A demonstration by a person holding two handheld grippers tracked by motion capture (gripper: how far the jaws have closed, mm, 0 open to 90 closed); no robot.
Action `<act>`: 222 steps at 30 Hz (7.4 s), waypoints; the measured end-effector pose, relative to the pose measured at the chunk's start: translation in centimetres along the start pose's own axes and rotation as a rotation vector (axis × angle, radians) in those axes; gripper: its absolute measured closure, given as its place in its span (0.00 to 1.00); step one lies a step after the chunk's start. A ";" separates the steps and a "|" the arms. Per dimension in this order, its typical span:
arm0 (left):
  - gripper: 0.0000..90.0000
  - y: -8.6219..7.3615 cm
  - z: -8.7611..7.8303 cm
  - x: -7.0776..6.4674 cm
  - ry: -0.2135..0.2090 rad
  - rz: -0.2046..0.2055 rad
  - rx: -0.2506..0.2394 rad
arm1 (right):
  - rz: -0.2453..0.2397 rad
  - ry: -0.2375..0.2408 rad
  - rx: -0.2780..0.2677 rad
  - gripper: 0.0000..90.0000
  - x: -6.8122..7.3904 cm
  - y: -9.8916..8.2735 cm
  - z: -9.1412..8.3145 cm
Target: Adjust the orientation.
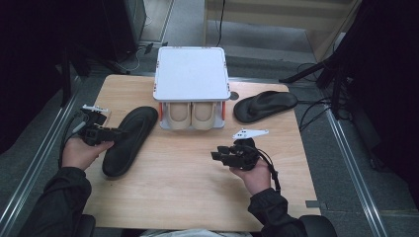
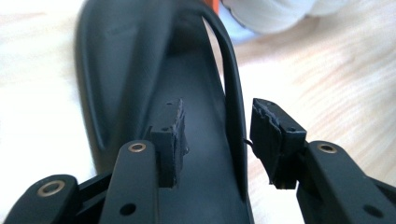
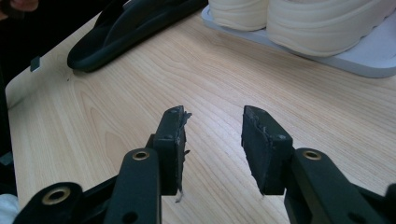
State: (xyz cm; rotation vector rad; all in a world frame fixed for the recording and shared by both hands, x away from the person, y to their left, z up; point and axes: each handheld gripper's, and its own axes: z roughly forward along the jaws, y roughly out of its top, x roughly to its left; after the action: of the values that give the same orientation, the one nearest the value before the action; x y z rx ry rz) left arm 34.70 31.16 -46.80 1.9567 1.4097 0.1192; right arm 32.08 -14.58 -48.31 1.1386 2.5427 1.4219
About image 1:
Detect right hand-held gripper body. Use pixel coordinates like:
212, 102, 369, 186
229, 127, 270, 172

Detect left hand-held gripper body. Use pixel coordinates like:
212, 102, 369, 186
76, 104, 111, 147

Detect black flip-flop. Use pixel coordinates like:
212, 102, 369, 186
232, 90, 299, 124
101, 105, 160, 179

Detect cream clog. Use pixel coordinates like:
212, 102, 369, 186
164, 102, 193, 130
191, 102, 218, 130

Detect white two-tier shoe rack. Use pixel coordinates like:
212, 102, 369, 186
152, 45, 232, 130

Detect person's right hand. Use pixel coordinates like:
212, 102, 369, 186
228, 159, 274, 198

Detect person's left hand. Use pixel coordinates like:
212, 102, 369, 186
60, 135, 116, 173

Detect black upright stand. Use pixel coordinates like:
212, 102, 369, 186
60, 48, 73, 108

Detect grey tape strip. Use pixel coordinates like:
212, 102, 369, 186
304, 199, 329, 211

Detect black chair armrest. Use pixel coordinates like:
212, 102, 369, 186
76, 213, 97, 237
297, 214, 339, 237

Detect black stand legs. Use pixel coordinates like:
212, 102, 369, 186
279, 48, 351, 120

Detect black cabinet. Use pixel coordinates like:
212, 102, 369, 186
102, 0, 148, 62

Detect wooden platform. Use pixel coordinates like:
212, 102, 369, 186
203, 0, 364, 62

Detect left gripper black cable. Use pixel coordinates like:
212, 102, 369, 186
57, 111, 87, 170

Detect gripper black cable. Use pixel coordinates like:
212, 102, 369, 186
57, 111, 87, 170
256, 147, 283, 196

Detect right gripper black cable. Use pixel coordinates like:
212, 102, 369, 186
256, 147, 283, 196

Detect metal floor rail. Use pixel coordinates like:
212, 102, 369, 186
0, 75, 82, 237
324, 108, 390, 237

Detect white floor cable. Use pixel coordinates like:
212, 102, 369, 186
115, 42, 156, 74

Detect black floor cables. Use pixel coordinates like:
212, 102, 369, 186
295, 62, 334, 133

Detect black hanging cable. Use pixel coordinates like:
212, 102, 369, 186
214, 0, 227, 48

